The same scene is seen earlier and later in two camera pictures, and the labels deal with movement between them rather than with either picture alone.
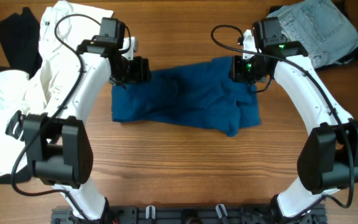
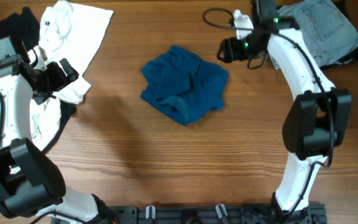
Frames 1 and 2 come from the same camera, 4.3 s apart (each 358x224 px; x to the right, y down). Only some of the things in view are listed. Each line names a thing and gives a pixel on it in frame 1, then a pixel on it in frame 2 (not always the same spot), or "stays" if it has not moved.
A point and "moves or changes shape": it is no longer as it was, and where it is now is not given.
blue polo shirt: (205, 92) moves or changes shape
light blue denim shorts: (321, 27) stays
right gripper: (239, 70) → (230, 50)
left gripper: (141, 71) → (56, 71)
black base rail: (192, 214) stays
